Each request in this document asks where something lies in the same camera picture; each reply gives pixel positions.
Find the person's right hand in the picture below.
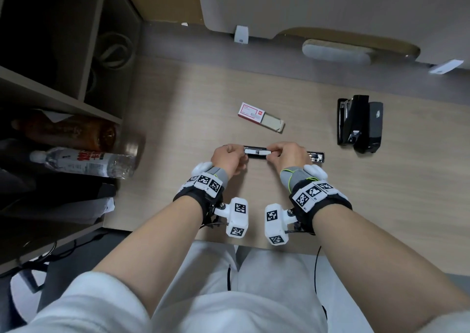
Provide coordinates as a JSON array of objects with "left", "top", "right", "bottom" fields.
[{"left": 267, "top": 142, "right": 313, "bottom": 177}]

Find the person's right forearm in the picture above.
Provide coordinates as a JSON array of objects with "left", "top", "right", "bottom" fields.
[{"left": 312, "top": 208, "right": 469, "bottom": 333}]

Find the grey coiled strap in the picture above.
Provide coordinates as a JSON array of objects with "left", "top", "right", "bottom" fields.
[{"left": 97, "top": 31, "right": 133, "bottom": 69}]

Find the dark open shelf unit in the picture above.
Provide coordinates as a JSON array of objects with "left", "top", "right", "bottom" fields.
[{"left": 0, "top": 0, "right": 144, "bottom": 275}]

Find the white plastic bag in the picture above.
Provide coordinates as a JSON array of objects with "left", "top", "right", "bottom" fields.
[{"left": 80, "top": 196, "right": 115, "bottom": 223}]

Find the black floor cable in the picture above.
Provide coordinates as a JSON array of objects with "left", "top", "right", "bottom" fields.
[{"left": 22, "top": 232, "right": 107, "bottom": 271}]

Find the person's left forearm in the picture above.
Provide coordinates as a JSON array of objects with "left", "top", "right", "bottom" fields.
[{"left": 92, "top": 196, "right": 203, "bottom": 319}]

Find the clear water bottle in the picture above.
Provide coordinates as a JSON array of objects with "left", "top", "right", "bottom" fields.
[{"left": 29, "top": 147, "right": 136, "bottom": 178}]

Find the white red staples box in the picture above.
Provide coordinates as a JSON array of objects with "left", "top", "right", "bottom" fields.
[{"left": 237, "top": 102, "right": 286, "bottom": 133}]

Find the clear glass cup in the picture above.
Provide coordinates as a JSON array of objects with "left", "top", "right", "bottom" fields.
[{"left": 116, "top": 132, "right": 146, "bottom": 172}]

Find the grey green-edged wrist band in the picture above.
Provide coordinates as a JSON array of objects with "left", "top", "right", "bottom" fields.
[
  {"left": 211, "top": 166, "right": 230, "bottom": 189},
  {"left": 280, "top": 167, "right": 309, "bottom": 194}
]

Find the brown drink bottle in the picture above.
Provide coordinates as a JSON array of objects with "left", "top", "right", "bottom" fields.
[{"left": 11, "top": 114, "right": 118, "bottom": 152}]

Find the person's white shirt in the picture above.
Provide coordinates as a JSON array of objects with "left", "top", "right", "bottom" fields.
[{"left": 7, "top": 239, "right": 470, "bottom": 333}]

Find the grey oval cable grommet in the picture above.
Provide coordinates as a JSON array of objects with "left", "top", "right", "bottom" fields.
[{"left": 302, "top": 39, "right": 376, "bottom": 65}]

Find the grey desk divider panel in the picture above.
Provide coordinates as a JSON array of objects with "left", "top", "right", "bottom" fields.
[{"left": 194, "top": 0, "right": 470, "bottom": 64}]

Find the black stapler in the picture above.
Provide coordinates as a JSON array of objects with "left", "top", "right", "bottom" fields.
[
  {"left": 337, "top": 95, "right": 370, "bottom": 152},
  {"left": 365, "top": 102, "right": 384, "bottom": 154},
  {"left": 243, "top": 144, "right": 326, "bottom": 165}
]

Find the white panel clamp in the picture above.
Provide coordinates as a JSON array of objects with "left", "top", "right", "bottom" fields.
[
  {"left": 428, "top": 60, "right": 464, "bottom": 75},
  {"left": 234, "top": 25, "right": 250, "bottom": 45}
]

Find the person's left hand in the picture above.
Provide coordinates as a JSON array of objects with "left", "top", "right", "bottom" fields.
[{"left": 210, "top": 143, "right": 248, "bottom": 177}]

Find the white marker wrist camera rig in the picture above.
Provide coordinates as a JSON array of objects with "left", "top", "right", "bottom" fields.
[
  {"left": 265, "top": 164, "right": 353, "bottom": 247},
  {"left": 173, "top": 163, "right": 249, "bottom": 238}
]

